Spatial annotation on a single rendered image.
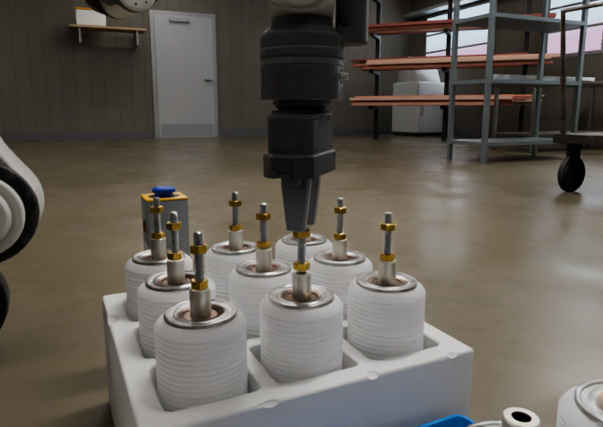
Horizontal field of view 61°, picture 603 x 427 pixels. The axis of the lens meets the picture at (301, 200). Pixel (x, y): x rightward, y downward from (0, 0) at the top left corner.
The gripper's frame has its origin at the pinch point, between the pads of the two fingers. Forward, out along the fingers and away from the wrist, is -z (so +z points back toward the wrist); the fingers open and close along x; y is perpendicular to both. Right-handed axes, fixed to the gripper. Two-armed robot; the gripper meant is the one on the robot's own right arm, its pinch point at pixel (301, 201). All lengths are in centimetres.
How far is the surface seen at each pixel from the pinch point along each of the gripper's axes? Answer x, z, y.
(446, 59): -749, 86, -19
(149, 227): -19.6, -9.7, -33.6
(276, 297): 1.5, -11.0, -2.4
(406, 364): -1.4, -18.3, 12.1
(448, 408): -5.4, -25.2, 16.8
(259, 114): -867, 5, -364
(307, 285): 0.6, -9.6, 0.9
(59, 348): -22, -36, -57
